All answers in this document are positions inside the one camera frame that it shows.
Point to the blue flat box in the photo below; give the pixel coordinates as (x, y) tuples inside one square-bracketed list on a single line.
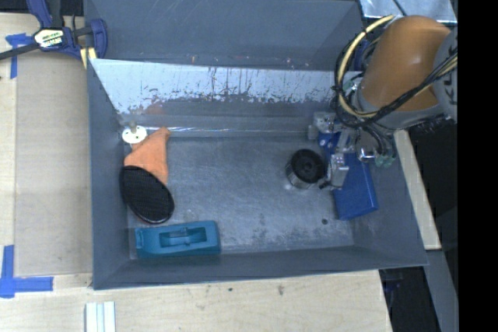
[(356, 194)]

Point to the grey metal bin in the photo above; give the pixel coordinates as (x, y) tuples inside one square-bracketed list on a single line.
[(241, 182)]

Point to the black oval brush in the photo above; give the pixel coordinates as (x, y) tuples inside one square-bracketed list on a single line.
[(146, 196)]

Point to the orange cloth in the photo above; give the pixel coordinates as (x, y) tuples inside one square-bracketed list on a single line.
[(151, 157)]

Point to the white round disc with stem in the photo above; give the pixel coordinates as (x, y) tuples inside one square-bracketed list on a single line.
[(134, 134)]

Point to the pale wood flat board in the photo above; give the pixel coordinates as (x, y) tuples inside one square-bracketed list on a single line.
[(50, 167)]

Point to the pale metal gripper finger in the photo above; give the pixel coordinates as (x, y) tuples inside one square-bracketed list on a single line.
[(322, 124), (338, 171)]

